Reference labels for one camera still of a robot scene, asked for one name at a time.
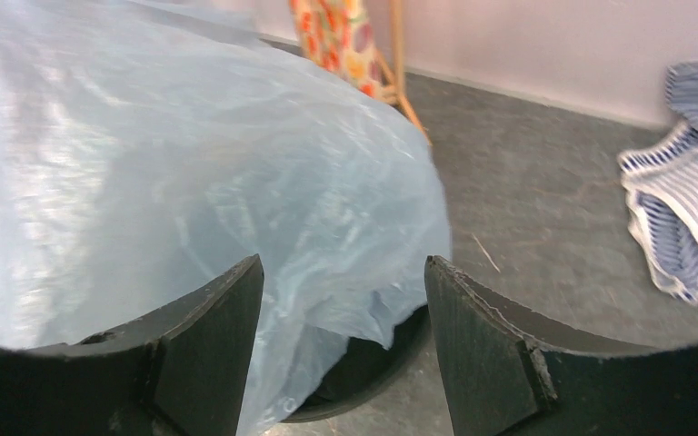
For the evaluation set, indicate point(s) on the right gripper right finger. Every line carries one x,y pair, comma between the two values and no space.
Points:
508,370

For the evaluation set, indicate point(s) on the floral orange cloth bag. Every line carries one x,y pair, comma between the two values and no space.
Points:
338,36

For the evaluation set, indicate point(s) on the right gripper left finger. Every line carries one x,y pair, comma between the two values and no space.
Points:
178,370

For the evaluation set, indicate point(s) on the wooden clothes rack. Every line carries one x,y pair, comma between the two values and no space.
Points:
395,92

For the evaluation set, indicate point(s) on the blue striped cloth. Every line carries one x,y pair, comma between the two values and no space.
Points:
661,184

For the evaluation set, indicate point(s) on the light blue plastic bag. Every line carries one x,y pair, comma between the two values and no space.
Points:
147,147

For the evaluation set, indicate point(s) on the black plastic trash bin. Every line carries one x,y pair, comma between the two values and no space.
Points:
365,371

